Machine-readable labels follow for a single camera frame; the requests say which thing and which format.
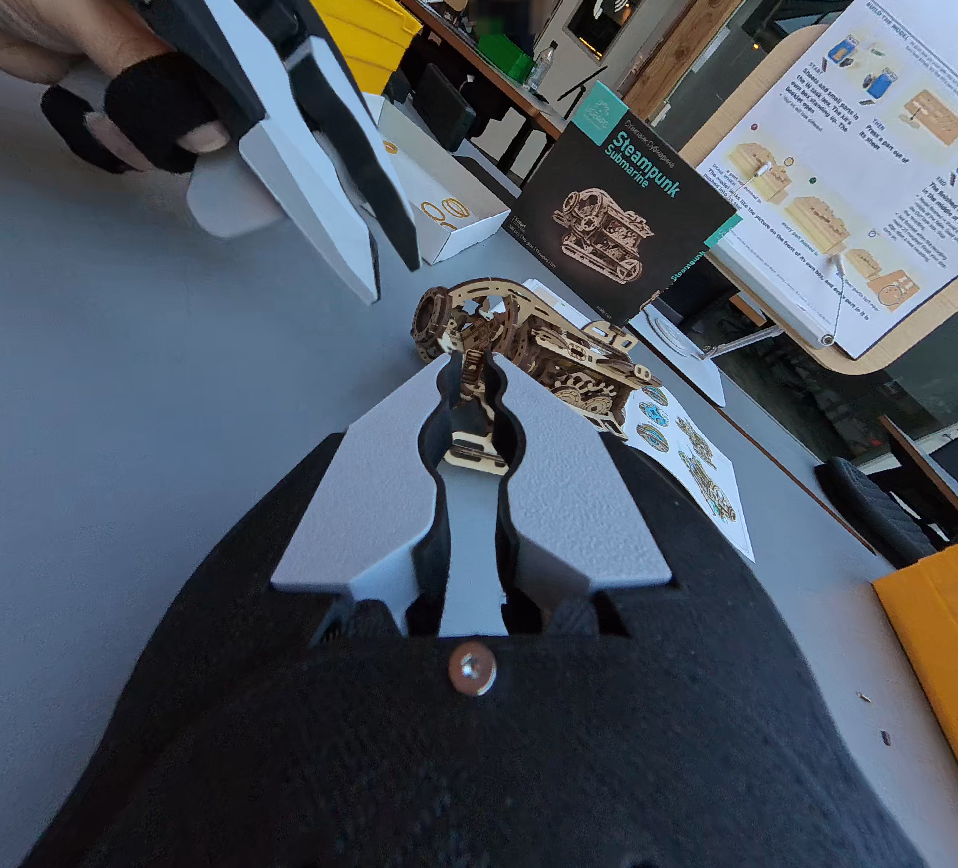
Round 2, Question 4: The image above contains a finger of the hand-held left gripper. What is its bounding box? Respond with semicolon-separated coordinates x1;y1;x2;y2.
288;37;422;270
189;0;381;305

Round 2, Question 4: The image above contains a clear water bottle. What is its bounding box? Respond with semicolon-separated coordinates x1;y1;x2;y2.
527;40;559;92

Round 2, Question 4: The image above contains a black model kit box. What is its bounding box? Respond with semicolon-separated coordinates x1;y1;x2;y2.
516;81;743;323

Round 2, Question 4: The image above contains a person's left hand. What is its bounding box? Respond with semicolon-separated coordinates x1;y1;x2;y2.
0;0;229;169

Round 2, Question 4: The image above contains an instruction booklet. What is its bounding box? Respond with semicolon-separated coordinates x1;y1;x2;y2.
524;279;757;564

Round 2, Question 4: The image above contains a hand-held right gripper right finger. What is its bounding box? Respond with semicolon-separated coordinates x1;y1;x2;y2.
482;350;672;626

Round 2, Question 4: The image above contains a wooden pillar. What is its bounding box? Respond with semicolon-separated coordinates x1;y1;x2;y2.
625;0;817;122

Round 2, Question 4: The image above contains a white stand base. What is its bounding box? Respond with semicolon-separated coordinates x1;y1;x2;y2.
630;303;728;407

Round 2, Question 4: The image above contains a green storage bin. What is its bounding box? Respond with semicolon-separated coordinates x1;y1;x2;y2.
478;33;534;82

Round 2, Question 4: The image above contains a small slotted wooden part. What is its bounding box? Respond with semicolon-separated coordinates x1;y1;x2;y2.
442;430;511;477

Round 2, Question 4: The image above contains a black office chair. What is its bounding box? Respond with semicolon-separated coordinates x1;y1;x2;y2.
814;456;941;571

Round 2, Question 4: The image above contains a wooden submarine model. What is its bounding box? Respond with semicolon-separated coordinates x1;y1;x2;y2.
410;277;663;438

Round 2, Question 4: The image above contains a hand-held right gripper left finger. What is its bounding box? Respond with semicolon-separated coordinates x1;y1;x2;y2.
271;350;459;636

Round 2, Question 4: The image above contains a white cardboard tray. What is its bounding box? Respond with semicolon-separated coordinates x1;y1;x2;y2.
367;93;511;267

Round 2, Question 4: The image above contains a white instruction poster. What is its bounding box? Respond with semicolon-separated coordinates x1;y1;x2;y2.
696;0;958;360

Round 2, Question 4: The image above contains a plywood poster board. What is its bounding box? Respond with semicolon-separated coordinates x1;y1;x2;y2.
677;22;958;377

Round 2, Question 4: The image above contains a black case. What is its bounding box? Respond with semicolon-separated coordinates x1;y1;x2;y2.
411;63;478;151

